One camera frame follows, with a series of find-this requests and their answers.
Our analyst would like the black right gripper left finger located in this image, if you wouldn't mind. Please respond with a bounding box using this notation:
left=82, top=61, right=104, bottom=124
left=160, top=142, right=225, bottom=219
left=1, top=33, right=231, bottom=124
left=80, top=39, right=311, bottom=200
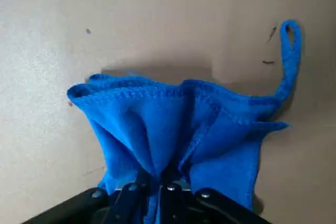
left=22, top=167, right=150, bottom=224

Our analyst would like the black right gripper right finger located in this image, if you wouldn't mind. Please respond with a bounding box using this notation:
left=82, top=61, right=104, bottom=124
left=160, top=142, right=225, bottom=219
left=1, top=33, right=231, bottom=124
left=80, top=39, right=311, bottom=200
left=157, top=167, right=266, bottom=224

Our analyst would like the blue dishcloth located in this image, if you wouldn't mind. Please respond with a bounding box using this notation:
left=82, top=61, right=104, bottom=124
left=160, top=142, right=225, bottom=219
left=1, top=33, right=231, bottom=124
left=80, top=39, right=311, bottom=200
left=66, top=19, right=303, bottom=224

